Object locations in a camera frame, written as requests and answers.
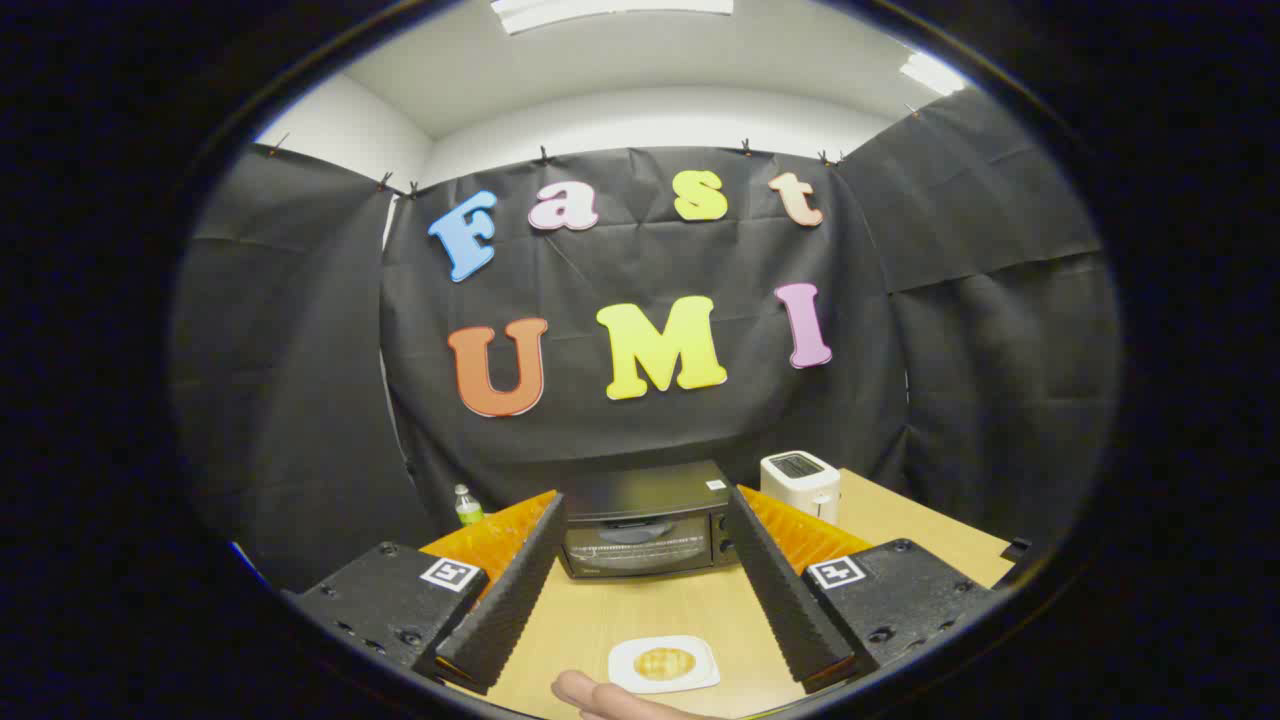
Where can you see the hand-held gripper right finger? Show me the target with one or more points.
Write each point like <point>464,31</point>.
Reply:
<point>780,590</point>

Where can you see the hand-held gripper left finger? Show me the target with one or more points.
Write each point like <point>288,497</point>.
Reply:
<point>510,590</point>

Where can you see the round golden bread bun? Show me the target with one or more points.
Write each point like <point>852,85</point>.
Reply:
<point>664,662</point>

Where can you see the black toaster oven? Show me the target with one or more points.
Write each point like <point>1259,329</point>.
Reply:
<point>640,500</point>

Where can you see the white pop-up toaster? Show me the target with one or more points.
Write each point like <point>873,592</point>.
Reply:
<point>800,485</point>

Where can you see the green label plastic bottle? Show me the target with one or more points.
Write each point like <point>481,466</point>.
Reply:
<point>467,510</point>

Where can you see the white square plate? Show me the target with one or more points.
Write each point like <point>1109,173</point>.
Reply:
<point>625,672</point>

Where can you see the black chair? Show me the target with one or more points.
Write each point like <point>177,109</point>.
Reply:
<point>1016,550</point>

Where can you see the small ceiling light panel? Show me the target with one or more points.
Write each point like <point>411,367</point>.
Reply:
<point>932,74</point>

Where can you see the long ceiling light panel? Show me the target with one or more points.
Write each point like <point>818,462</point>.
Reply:
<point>610,10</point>

